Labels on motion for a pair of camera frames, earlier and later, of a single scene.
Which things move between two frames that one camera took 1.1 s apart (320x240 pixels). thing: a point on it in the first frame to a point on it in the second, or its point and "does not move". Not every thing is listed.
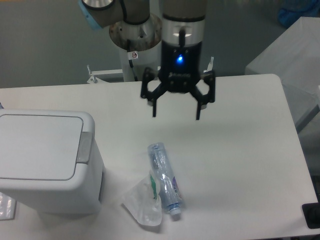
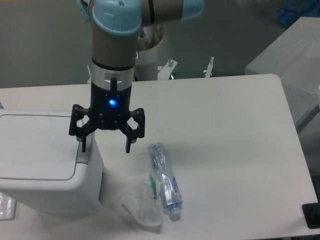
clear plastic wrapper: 143,201 does not move
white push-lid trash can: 51,158 does not move
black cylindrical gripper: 181,54 to 110,104
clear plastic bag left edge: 7,207 does not move
